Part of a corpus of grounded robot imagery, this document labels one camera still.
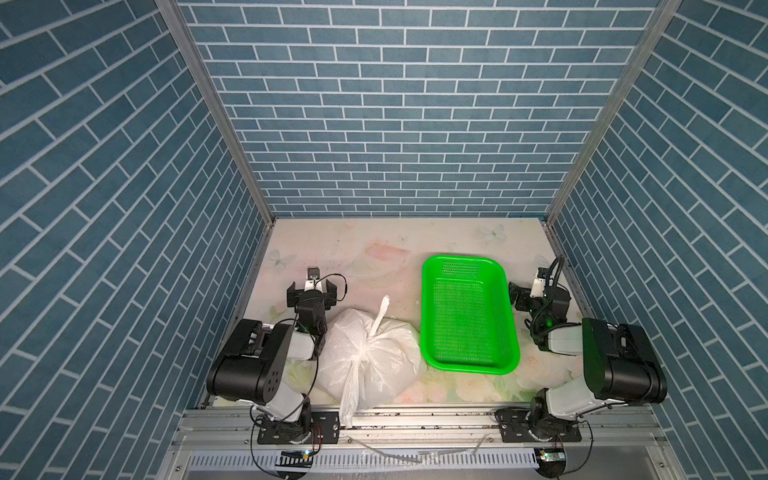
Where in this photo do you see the green plastic basket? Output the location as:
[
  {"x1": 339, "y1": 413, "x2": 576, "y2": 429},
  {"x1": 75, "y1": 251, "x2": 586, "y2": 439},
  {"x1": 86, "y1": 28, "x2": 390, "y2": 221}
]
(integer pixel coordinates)
[{"x1": 420, "y1": 255, "x2": 520, "y2": 375}]

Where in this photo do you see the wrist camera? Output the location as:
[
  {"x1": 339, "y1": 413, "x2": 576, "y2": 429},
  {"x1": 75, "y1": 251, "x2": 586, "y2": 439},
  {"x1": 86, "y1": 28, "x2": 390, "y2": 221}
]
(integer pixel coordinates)
[
  {"x1": 530, "y1": 267, "x2": 550, "y2": 298},
  {"x1": 304, "y1": 267, "x2": 323, "y2": 292}
]

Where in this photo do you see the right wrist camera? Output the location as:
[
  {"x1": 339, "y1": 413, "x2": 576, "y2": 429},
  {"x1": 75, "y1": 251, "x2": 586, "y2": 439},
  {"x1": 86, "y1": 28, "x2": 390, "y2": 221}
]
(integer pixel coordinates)
[{"x1": 530, "y1": 267, "x2": 550, "y2": 298}]

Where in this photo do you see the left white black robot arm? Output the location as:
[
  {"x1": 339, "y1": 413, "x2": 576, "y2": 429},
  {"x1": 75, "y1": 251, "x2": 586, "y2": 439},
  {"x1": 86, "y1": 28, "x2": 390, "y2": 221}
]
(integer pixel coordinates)
[{"x1": 206, "y1": 278, "x2": 339, "y2": 423}]

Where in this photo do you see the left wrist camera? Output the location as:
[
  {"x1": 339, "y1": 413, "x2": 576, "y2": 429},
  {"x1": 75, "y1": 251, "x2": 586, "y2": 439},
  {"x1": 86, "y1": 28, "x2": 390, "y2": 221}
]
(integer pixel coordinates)
[{"x1": 304, "y1": 267, "x2": 323, "y2": 292}]

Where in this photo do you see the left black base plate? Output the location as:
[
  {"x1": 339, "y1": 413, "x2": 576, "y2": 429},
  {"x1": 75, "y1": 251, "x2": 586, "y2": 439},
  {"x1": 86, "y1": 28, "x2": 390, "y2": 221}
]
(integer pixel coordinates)
[{"x1": 254, "y1": 411, "x2": 341, "y2": 445}]

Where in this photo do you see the aluminium front rail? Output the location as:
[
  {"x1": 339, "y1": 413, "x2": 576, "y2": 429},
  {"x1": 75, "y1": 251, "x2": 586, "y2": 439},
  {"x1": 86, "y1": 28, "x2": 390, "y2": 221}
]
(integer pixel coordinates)
[{"x1": 158, "y1": 405, "x2": 684, "y2": 479}]

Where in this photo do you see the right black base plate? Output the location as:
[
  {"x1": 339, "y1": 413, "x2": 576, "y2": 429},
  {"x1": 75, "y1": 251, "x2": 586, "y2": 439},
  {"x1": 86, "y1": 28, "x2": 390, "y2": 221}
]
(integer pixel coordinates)
[{"x1": 494, "y1": 407, "x2": 582, "y2": 443}]

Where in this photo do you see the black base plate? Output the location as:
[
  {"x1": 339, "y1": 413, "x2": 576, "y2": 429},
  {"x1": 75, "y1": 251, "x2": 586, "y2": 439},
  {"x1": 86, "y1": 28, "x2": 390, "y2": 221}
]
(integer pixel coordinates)
[
  {"x1": 254, "y1": 411, "x2": 341, "y2": 445},
  {"x1": 494, "y1": 407, "x2": 582, "y2": 443}
]

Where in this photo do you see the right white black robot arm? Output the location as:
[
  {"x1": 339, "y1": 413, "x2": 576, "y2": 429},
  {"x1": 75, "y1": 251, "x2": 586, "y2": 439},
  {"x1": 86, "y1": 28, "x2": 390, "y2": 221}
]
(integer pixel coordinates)
[{"x1": 496, "y1": 283, "x2": 668, "y2": 442}]

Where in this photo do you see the white slotted cable duct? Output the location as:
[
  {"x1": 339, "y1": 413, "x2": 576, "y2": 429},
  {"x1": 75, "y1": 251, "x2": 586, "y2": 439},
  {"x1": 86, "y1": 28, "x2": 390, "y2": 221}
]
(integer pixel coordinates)
[{"x1": 187, "y1": 448, "x2": 539, "y2": 474}]

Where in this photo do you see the white plastic bag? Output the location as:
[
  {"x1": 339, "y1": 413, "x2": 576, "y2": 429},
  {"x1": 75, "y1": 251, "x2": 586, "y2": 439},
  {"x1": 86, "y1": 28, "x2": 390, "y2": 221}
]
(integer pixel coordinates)
[{"x1": 317, "y1": 296, "x2": 426, "y2": 427}]

